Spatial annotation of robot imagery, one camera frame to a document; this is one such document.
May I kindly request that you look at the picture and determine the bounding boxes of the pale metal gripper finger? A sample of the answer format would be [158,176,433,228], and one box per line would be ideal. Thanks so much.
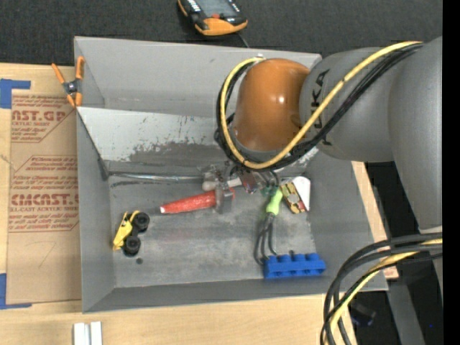
[201,165,236,180]
[201,178,242,193]

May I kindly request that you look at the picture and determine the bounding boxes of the yellow toy truck black wheels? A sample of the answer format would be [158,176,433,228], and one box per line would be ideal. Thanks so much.
[111,210,151,257]

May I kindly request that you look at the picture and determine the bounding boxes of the grey metal bin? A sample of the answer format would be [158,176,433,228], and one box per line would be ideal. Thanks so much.
[73,36,390,314]

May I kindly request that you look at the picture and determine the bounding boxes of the white and yellow toy piece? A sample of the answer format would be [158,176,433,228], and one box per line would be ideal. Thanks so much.
[280,176,312,215]

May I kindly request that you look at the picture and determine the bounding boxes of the brown cardboard board red print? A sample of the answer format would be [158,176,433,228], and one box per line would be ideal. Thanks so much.
[0,62,84,311]

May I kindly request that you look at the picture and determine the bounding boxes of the blue toy building brick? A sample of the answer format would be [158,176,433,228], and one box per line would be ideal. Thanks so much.
[262,251,327,280]

